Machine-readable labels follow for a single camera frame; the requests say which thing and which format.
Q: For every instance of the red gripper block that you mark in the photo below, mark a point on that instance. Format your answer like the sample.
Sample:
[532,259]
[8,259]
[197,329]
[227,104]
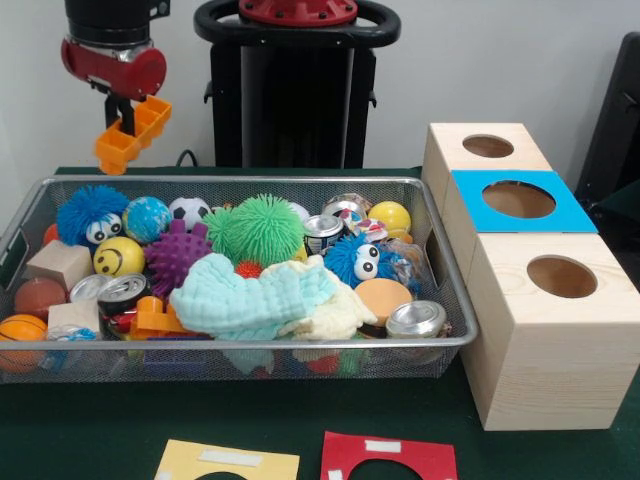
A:
[100,67]

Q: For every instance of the orange toy building brick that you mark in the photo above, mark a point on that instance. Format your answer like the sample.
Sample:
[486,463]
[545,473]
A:
[150,120]
[150,317]

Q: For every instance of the mint green cloth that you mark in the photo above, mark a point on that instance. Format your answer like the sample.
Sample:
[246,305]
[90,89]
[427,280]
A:
[225,300]

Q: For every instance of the cream white cloth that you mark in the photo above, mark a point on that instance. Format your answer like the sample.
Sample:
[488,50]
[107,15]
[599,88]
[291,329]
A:
[340,312]

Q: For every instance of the yellow card with round hole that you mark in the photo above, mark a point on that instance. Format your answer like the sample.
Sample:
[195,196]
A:
[175,460]

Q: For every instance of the red card with round hole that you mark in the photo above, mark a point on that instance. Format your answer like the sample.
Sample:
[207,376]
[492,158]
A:
[340,455]

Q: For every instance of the wooden box with three holes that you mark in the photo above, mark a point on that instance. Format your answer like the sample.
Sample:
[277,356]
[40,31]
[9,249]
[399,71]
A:
[550,360]

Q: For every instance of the blue fuzzy ball with eyes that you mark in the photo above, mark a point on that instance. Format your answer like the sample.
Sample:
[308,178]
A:
[85,210]
[345,260]

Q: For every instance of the yellow smiley face ball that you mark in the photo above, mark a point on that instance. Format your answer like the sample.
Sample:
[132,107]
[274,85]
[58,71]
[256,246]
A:
[119,257]

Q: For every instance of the purple spiky ball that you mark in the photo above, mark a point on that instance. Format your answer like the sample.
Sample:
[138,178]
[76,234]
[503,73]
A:
[177,252]

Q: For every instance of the green fuzzy ball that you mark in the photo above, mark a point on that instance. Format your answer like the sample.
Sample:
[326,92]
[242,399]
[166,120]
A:
[265,227]

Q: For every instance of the blue label drink can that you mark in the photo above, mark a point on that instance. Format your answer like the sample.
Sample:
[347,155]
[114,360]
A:
[320,240]

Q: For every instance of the plain yellow ball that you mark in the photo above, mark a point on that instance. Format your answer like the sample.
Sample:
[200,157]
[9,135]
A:
[390,217]

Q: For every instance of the black chair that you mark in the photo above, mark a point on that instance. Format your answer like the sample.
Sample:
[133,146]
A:
[615,125]

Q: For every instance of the black pedestal with red base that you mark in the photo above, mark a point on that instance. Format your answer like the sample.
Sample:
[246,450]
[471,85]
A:
[300,125]

